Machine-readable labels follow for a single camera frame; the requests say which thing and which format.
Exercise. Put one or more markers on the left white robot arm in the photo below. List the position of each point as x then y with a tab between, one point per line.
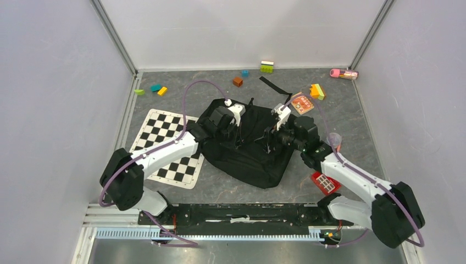
123	177

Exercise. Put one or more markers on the red window toy brick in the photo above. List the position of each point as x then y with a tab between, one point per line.
325	184

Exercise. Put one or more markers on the pink capped marker tube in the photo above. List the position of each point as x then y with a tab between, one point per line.
344	74

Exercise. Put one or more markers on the clear round glitter jar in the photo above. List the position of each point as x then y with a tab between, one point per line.
335	140

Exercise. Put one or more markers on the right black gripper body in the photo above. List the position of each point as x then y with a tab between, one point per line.
283	137

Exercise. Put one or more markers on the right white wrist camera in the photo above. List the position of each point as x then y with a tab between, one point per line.
281	114

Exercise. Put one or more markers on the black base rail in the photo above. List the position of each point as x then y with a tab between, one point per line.
238	220

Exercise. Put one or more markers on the green white block stack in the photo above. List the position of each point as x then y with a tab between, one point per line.
266	66

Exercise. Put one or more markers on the brown orange cube block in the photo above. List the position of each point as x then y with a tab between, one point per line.
237	81

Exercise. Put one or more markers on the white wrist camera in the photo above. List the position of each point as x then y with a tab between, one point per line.
237	111
281	114

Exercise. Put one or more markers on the orange green block stack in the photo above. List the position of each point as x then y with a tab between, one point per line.
317	92

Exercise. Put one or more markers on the teal block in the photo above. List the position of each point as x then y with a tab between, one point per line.
156	87

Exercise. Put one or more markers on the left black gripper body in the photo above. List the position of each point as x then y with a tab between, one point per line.
231	132

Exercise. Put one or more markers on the small orange spiral notebook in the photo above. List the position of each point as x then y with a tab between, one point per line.
301	103

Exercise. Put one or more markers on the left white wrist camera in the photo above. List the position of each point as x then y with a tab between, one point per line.
237	111

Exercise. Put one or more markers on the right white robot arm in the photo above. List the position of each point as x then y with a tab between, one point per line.
389	210

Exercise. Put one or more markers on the yellow orange block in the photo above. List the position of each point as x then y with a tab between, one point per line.
162	91

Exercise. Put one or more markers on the green half round block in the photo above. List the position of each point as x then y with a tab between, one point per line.
139	92

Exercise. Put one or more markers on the black student backpack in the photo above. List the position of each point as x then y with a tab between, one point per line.
248	159

